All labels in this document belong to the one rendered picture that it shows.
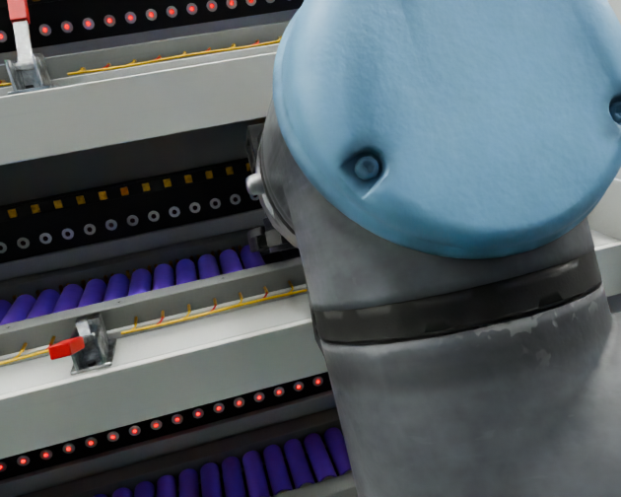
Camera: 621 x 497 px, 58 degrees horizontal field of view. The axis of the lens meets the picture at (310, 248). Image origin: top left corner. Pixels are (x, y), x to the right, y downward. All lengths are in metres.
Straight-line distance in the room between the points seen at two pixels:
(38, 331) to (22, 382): 0.04
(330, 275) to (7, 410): 0.32
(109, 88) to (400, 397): 0.34
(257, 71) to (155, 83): 0.07
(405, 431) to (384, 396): 0.01
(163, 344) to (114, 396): 0.05
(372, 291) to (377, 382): 0.03
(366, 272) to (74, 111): 0.32
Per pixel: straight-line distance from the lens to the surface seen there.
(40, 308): 0.52
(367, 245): 0.15
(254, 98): 0.44
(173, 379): 0.42
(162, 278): 0.50
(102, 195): 0.58
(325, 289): 0.17
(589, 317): 0.17
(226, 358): 0.42
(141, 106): 0.44
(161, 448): 0.60
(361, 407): 0.17
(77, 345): 0.38
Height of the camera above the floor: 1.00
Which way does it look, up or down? 1 degrees up
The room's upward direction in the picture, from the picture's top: 13 degrees counter-clockwise
